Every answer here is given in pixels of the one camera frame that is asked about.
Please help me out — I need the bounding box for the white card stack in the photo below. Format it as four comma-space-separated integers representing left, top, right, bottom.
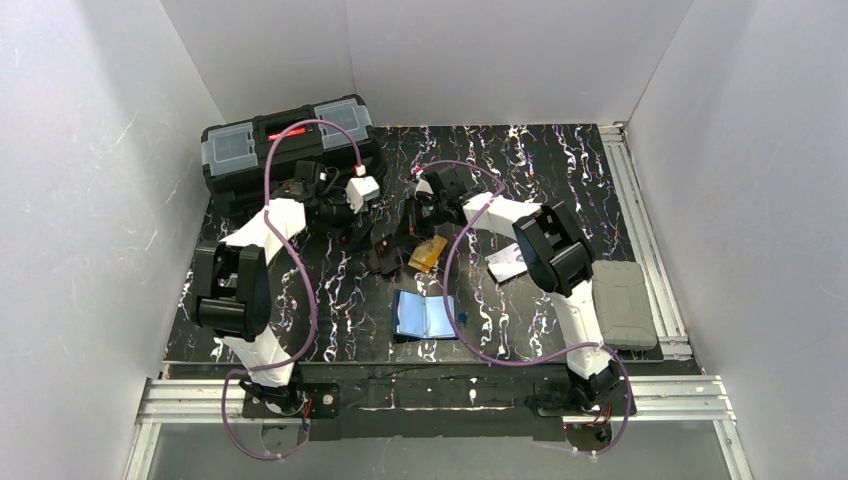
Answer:
485, 243, 527, 284

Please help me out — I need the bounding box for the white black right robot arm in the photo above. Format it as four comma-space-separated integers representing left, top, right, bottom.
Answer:
400, 160, 619, 407

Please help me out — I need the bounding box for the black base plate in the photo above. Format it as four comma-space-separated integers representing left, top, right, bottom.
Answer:
236, 363, 636, 441

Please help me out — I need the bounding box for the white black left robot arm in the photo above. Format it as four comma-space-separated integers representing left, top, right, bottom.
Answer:
189, 161, 380, 392

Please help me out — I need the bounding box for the navy blue card holder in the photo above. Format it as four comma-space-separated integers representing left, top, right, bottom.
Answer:
392, 290, 467, 340

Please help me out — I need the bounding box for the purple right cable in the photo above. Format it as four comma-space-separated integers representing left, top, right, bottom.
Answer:
413, 160, 632, 457

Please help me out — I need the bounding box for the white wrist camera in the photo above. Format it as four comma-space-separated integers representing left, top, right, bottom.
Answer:
345, 176, 380, 214
414, 172, 434, 197

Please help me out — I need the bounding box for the purple cable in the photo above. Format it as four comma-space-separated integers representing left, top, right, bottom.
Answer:
413, 160, 632, 457
221, 119, 366, 462

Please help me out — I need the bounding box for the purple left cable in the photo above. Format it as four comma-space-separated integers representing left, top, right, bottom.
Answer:
221, 119, 366, 462

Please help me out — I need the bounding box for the orange credit card stack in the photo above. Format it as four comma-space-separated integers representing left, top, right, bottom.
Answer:
408, 235, 447, 272

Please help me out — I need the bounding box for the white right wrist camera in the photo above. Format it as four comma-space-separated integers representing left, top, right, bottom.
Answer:
414, 172, 434, 197

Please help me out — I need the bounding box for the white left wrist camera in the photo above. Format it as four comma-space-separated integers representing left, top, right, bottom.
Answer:
345, 176, 380, 214

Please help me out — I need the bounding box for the black red toolbox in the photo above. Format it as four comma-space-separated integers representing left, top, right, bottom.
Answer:
201, 94, 388, 221

